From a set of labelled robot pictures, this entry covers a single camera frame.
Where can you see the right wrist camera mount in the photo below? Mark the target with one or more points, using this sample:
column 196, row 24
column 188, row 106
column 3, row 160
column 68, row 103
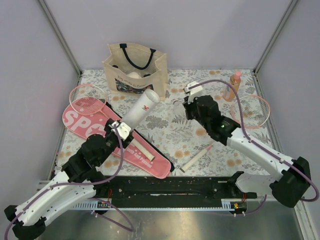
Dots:
column 193, row 90

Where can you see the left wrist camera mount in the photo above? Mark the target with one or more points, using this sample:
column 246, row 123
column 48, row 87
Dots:
column 123, row 129

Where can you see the pink badminton racket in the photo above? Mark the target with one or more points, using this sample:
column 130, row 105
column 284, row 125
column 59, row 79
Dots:
column 250, row 112
column 88, row 99

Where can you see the pink racket cover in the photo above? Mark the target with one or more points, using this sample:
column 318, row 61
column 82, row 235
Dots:
column 86, row 125

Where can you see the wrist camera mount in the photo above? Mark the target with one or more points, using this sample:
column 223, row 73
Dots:
column 193, row 90
column 123, row 129

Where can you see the floral tablecloth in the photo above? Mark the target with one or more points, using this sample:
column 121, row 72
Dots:
column 177, row 138

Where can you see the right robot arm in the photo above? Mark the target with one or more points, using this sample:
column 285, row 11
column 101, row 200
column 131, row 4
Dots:
column 286, row 179

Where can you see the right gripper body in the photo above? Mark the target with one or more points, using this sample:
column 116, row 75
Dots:
column 191, row 109

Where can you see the beige canvas tote bag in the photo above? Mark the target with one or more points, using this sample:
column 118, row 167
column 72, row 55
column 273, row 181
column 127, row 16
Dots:
column 132, row 68

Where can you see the white shuttlecock tube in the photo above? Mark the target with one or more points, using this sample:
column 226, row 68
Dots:
column 142, row 107

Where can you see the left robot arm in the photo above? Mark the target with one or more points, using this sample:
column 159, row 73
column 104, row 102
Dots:
column 78, row 180

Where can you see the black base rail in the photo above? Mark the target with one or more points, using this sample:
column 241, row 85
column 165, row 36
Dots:
column 172, row 193

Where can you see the shuttlecock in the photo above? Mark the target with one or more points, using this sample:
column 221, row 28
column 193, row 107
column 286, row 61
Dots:
column 178, row 108

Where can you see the peach lotion bottle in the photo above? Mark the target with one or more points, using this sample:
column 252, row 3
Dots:
column 234, row 81

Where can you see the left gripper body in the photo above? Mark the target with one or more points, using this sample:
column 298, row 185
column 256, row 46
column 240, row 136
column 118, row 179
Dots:
column 111, row 136

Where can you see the white item inside bag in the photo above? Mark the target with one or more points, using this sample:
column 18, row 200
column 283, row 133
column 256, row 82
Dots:
column 134, row 75

